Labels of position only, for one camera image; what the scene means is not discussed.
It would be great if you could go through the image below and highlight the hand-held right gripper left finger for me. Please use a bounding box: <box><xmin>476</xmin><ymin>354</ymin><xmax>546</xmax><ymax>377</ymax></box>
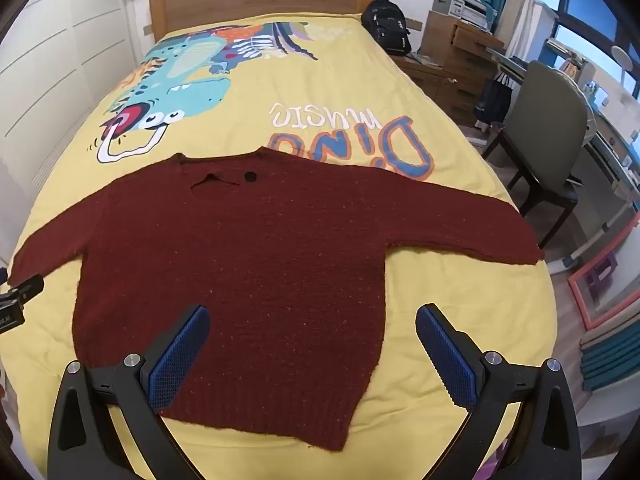
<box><xmin>47</xmin><ymin>304</ymin><xmax>211</xmax><ymax>480</ymax></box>

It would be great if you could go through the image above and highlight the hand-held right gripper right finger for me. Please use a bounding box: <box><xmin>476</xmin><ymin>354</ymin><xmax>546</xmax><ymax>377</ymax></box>
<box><xmin>416</xmin><ymin>303</ymin><xmax>583</xmax><ymax>480</ymax></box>

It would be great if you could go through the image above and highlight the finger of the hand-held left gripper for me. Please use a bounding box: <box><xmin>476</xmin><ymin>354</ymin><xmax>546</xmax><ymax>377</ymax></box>
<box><xmin>0</xmin><ymin>275</ymin><xmax>45</xmax><ymax>311</ymax></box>

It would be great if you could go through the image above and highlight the maroon knitted sweater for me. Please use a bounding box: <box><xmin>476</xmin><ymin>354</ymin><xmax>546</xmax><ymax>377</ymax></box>
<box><xmin>9</xmin><ymin>146</ymin><xmax>546</xmax><ymax>453</ymax></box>

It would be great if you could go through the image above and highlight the orange framed mirror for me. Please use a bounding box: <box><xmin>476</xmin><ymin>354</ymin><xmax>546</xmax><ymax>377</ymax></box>
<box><xmin>569</xmin><ymin>250</ymin><xmax>640</xmax><ymax>331</ymax></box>

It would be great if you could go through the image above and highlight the stack of teal mats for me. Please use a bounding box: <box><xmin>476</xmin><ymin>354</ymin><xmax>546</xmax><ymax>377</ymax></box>
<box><xmin>580</xmin><ymin>310</ymin><xmax>640</xmax><ymax>393</ymax></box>

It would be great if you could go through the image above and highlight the white wardrobe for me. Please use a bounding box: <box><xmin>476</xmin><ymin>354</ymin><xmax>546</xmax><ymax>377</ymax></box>
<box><xmin>0</xmin><ymin>0</ymin><xmax>151</xmax><ymax>261</ymax></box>

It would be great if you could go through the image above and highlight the grey-green chair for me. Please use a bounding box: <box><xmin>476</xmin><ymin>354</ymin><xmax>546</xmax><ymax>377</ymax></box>
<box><xmin>482</xmin><ymin>60</ymin><xmax>591</xmax><ymax>248</ymax></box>

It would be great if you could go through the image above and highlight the black bag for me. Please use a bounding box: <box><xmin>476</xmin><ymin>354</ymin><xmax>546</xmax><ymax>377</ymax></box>
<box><xmin>474</xmin><ymin>74</ymin><xmax>513</xmax><ymax>126</ymax></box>

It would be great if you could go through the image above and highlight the yellow dinosaur printed blanket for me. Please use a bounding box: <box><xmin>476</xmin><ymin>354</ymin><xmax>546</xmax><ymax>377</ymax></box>
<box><xmin>0</xmin><ymin>14</ymin><xmax>558</xmax><ymax>480</ymax></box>

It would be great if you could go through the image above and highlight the brown cardboard box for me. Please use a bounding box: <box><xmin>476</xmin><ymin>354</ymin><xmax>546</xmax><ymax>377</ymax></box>
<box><xmin>390</xmin><ymin>10</ymin><xmax>506</xmax><ymax>121</ymax></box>

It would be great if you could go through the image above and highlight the black backpack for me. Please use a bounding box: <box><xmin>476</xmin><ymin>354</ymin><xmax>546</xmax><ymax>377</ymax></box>
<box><xmin>361</xmin><ymin>0</ymin><xmax>412</xmax><ymax>57</ymax></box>

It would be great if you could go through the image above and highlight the white desk lamp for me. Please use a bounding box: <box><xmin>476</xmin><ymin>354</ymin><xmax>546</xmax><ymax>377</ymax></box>
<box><xmin>611</xmin><ymin>45</ymin><xmax>633</xmax><ymax>87</ymax></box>

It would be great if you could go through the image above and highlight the white printer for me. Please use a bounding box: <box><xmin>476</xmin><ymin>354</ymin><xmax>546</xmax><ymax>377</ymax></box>
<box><xmin>430</xmin><ymin>0</ymin><xmax>493</xmax><ymax>28</ymax></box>

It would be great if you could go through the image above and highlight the window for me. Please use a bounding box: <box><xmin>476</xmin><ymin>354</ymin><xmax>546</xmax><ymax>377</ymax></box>
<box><xmin>532</xmin><ymin>0</ymin><xmax>640</xmax><ymax>91</ymax></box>

